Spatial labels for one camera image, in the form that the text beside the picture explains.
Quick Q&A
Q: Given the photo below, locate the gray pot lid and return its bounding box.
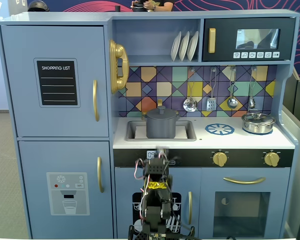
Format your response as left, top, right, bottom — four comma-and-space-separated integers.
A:
146, 105, 178, 121

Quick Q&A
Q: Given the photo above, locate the steel saucepan lid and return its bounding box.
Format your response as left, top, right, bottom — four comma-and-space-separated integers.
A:
242, 109, 275, 123

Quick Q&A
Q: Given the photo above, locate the gray pot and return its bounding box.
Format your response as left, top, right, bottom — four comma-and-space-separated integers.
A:
142, 114, 181, 139

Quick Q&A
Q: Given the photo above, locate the gold faucet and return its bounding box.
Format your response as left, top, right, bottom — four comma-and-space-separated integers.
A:
141, 98, 164, 121

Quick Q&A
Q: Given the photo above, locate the gray sink basin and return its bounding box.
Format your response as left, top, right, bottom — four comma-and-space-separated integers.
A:
125, 120, 198, 142

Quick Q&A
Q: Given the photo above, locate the steel skimmer spoon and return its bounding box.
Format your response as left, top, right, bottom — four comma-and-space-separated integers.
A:
182, 67, 199, 113

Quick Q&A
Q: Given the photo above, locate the steel slotted spatula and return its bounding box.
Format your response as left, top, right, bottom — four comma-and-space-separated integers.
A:
206, 67, 218, 112

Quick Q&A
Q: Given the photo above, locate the blue dishwasher door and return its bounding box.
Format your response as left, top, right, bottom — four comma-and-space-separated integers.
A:
114, 167, 201, 239

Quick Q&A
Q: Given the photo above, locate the gold toy telephone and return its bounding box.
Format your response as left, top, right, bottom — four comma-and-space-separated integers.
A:
108, 39, 130, 95

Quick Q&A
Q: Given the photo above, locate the white plate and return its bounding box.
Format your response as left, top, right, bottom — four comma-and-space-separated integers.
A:
178, 30, 191, 62
186, 30, 200, 62
170, 30, 183, 63

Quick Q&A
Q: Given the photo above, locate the gold stove knob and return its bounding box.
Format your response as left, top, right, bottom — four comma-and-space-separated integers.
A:
263, 151, 281, 167
212, 151, 229, 167

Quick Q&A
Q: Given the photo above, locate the steel ladle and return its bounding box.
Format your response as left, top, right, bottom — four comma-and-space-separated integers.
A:
226, 66, 239, 110

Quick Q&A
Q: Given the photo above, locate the blue oven door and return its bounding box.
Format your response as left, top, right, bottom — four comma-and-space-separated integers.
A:
200, 167, 291, 239

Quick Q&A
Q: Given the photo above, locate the black shopping list board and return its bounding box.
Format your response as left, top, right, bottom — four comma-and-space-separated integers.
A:
33, 58, 81, 109

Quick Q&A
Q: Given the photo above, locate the black control panel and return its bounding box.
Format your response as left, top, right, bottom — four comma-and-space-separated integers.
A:
113, 148, 295, 169

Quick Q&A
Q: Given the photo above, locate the small steel spoon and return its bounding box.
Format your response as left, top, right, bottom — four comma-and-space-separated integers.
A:
247, 65, 258, 110

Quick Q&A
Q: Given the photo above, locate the steel saucepan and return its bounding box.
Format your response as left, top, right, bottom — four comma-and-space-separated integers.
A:
241, 113, 277, 135

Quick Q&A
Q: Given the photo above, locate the black toy microwave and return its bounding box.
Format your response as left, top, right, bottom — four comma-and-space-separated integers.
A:
202, 17, 297, 62

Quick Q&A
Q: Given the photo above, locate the black device with lens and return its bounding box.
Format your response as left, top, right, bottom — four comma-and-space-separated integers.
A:
131, 1, 149, 14

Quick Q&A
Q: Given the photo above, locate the person in black shirt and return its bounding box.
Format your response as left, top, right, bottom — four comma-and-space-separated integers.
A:
131, 0, 176, 13

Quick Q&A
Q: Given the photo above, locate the blue freezer door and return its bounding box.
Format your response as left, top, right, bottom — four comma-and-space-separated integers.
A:
18, 140, 114, 239

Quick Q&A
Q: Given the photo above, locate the blue toy kitchen unit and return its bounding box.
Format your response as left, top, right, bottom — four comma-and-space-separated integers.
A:
0, 9, 300, 240

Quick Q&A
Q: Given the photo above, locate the blue fridge door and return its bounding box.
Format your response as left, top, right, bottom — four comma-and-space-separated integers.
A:
0, 24, 110, 138

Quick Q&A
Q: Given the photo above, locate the black helmet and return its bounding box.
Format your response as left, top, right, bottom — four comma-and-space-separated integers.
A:
27, 0, 51, 13

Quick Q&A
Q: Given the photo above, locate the gold fridge door handle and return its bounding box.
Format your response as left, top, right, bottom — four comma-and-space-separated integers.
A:
92, 79, 101, 123

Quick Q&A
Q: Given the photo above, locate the gold freezer door handle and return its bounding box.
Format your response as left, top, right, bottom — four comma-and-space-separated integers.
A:
97, 156, 105, 194

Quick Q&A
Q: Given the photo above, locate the gold dishwasher handle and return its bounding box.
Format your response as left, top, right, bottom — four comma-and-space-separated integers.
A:
187, 191, 193, 226

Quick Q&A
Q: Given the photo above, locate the gold microwave handle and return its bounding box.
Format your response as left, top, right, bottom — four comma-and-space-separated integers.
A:
208, 27, 217, 54

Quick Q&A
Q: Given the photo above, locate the gold oven handle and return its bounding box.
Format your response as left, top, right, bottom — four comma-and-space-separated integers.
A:
222, 176, 267, 186

